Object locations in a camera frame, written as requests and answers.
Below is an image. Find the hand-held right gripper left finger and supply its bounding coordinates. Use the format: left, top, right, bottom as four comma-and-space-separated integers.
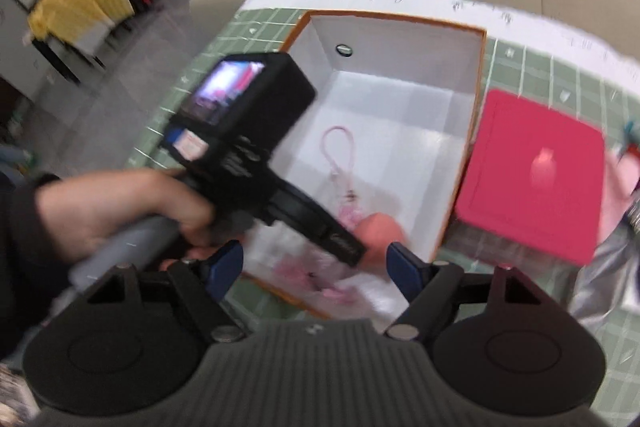
85, 241, 247, 344

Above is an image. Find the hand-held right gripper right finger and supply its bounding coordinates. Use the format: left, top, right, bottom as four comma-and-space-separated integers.
384, 242, 546, 340

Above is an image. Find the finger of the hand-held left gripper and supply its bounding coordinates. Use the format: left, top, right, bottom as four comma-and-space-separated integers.
314, 212, 369, 268

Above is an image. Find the orange and white cardboard box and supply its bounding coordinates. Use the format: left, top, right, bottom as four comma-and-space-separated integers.
240, 9, 488, 323

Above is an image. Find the silver bag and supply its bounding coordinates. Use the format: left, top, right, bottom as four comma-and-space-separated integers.
567, 227, 640, 333

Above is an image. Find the pink cloth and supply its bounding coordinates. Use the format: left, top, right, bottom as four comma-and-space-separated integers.
597, 152, 638, 243

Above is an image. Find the peach pink soft item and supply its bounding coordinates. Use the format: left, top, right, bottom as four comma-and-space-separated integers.
355, 213, 408, 265

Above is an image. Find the person's left hand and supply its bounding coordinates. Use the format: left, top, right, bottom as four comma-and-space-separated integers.
36, 168, 236, 273

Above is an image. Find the pink patterned packet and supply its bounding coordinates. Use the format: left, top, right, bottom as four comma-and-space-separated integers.
277, 254, 353, 305

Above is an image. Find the magenta flat box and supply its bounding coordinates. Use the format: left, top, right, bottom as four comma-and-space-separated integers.
452, 88, 608, 268

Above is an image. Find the green checked tablecloth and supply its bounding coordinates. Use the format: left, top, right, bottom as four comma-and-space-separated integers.
125, 0, 640, 408

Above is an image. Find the teal and red small item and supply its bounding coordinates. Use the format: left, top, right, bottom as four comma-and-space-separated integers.
617, 119, 640, 158

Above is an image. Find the pink keychain strap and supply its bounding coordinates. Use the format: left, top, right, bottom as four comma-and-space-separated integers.
320, 126, 363, 210

